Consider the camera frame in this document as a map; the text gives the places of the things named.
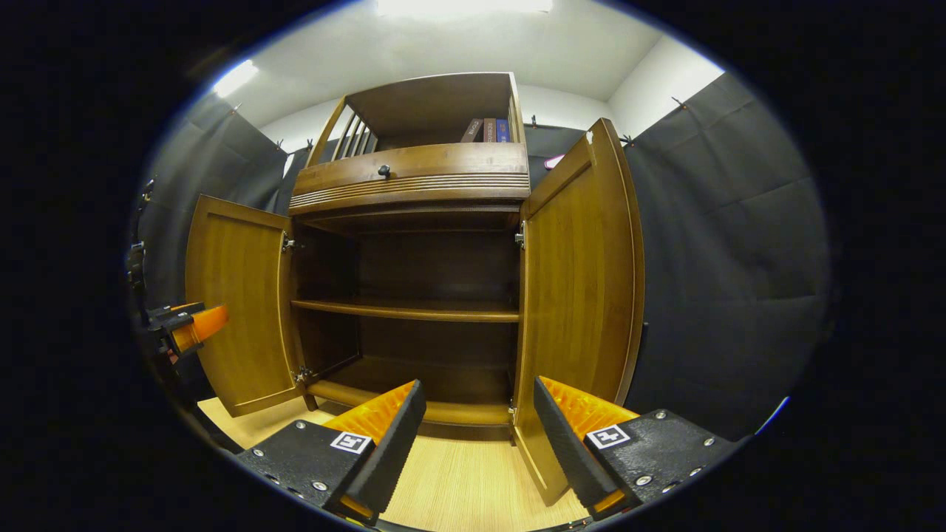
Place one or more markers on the wooden drawer with black knob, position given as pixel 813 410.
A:
pixel 458 166

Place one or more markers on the large ceiling light panel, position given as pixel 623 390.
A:
pixel 465 6

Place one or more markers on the blue book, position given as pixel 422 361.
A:
pixel 503 130

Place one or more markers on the wooden inner shelf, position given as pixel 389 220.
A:
pixel 414 310

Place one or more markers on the small ceiling light panel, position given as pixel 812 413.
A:
pixel 235 78

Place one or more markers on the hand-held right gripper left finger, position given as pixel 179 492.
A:
pixel 395 451

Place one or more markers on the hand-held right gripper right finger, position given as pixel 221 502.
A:
pixel 569 451

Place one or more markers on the leaning brown book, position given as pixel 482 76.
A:
pixel 471 131

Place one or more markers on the dark brown book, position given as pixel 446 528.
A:
pixel 489 130

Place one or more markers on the black backdrop cloth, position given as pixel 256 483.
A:
pixel 724 295

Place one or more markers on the wooden cabinet door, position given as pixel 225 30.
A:
pixel 236 310
pixel 576 295

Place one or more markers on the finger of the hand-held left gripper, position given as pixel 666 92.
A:
pixel 207 321
pixel 174 307

